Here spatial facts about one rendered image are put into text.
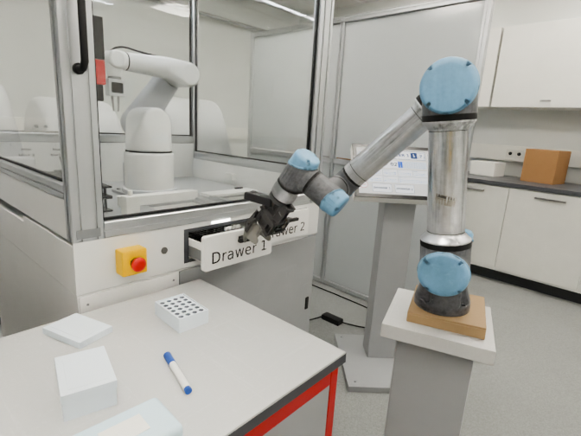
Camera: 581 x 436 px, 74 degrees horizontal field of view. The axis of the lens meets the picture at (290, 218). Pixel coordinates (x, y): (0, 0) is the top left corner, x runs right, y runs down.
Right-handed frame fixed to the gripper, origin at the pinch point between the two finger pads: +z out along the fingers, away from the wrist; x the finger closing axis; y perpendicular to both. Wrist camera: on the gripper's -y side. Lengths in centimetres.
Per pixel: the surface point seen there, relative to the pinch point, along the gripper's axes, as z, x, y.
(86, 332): 11, -51, 9
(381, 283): 36, 97, 24
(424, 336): -18, 12, 55
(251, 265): 22.7, 14.9, -1.9
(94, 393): -5, -59, 28
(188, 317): 2.7, -31.3, 17.6
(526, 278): 46, 293, 76
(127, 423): -12, -58, 37
